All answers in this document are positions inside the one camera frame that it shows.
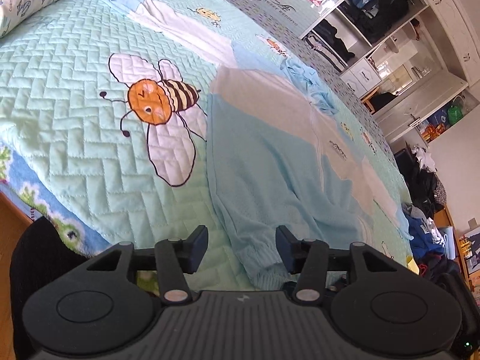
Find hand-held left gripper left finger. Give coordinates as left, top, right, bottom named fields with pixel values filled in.
left=86, top=226, right=209, bottom=305

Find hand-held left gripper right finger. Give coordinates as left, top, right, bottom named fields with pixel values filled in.
left=275, top=226, right=394, bottom=304

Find light blue white jacket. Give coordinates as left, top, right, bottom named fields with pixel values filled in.
left=97, top=0, right=413, bottom=289

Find pile of dark clothes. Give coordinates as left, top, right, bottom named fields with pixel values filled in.
left=394, top=148, right=449, bottom=226

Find white crumpled clothes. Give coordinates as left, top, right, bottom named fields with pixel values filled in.
left=410, top=145, right=437, bottom=173

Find folded dark clothes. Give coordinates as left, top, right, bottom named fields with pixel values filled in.
left=313, top=19, right=357, bottom=61

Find hanging dark clothes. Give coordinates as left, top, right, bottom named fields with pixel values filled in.
left=339, top=0, right=410, bottom=44

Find navy sweater red stripes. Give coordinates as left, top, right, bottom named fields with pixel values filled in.
left=418, top=255, right=466, bottom=286

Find framed boy portrait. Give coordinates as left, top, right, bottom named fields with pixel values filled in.
left=463, top=227, right=480, bottom=271

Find folded light blue blanket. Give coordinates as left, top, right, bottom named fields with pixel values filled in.
left=442, top=227, right=460, bottom=259

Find blue quilted sweater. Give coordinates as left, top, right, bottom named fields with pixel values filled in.
left=407, top=210, right=451, bottom=259

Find white grey garment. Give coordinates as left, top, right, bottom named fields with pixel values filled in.
left=420, top=217, right=445, bottom=242

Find blue green patterned sheet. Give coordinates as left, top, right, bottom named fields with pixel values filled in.
left=0, top=140, right=162, bottom=297

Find wooden chair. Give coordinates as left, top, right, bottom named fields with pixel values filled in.
left=362, top=90, right=398, bottom=115

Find white drawer unit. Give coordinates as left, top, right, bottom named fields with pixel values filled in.
left=341, top=58, right=383, bottom=98

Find white door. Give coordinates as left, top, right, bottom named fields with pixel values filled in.
left=377, top=75, right=469, bottom=143

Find colourful bags and packets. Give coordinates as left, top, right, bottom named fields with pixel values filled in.
left=418, top=97, right=467, bottom=142

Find mint green quilted bedspread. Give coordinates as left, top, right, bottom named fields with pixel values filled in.
left=0, top=0, right=421, bottom=282

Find striped folded bedding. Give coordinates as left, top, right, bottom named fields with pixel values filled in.
left=303, top=33, right=347, bottom=73

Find white wardrobe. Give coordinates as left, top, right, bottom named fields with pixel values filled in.
left=244, top=0, right=480, bottom=143

